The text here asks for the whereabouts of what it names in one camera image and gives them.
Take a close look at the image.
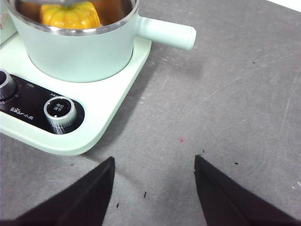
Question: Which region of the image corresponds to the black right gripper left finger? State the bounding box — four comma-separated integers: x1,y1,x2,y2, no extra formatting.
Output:
0,156,116,226

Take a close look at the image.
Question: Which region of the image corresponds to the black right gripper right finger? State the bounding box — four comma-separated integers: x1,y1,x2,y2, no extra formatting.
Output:
193,154,301,226

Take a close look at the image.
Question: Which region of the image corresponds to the yellow toy pumpkin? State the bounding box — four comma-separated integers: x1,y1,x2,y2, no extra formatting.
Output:
39,1,101,30

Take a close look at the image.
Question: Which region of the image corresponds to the silver control knob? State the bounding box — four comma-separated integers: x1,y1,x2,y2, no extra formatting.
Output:
43,96,78,135
0,70,18,101

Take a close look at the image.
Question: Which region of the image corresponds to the green breakfast machine base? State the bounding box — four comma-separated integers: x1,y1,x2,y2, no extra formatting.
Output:
0,32,152,156

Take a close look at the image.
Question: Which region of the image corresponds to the green pot with side handle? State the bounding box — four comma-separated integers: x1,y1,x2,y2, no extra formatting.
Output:
4,0,197,83

